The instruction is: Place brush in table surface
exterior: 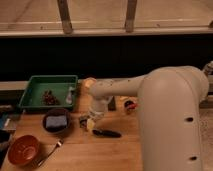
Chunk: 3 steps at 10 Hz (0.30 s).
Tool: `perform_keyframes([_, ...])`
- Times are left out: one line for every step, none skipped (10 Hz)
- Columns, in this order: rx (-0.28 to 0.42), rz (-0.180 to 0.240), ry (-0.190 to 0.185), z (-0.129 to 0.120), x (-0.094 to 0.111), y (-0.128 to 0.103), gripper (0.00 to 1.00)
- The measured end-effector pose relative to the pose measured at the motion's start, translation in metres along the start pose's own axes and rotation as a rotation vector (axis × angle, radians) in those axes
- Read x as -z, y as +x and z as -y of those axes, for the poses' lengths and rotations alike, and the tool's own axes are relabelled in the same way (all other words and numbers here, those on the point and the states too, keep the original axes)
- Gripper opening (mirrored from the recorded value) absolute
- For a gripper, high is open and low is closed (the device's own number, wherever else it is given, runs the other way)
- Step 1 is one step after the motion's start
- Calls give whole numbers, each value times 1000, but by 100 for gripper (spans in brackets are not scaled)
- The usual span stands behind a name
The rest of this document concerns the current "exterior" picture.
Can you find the glass cup with yellow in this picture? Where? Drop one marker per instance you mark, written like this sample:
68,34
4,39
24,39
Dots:
88,82

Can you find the wooden cutting board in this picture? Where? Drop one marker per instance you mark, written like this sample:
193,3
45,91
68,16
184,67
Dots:
80,150

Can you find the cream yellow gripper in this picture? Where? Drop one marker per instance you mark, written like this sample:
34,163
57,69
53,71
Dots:
90,124

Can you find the orange bowl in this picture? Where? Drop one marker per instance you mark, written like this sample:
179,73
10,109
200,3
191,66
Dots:
23,150

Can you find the small clear bottle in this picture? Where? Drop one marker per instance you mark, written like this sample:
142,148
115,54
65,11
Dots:
69,95

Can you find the red black small object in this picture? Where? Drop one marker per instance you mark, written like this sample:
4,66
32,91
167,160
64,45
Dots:
130,105

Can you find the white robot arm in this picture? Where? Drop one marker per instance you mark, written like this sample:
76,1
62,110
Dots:
168,114

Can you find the blue sponge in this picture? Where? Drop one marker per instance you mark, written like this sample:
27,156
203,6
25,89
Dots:
56,121

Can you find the dark grapes bunch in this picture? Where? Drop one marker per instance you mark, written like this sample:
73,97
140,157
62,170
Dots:
49,99

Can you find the green plastic tray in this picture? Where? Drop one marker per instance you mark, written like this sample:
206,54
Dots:
58,84

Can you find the dark round bowl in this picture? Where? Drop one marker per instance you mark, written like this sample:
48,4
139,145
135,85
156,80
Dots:
56,112

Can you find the silver fork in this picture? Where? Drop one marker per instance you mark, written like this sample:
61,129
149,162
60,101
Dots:
57,145

